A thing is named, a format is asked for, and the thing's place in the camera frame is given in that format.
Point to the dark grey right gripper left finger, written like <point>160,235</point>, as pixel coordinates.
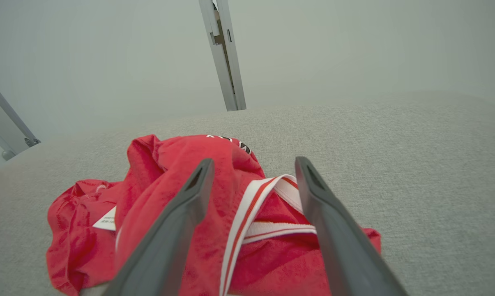
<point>169,242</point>

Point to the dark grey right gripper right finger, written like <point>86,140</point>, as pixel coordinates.
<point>346,255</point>

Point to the red white-striped shorts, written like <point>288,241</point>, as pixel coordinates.
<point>157,181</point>

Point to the grey metal partition foot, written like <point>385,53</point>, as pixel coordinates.
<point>1,119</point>

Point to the grey metal partition post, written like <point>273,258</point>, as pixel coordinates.
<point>235,90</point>

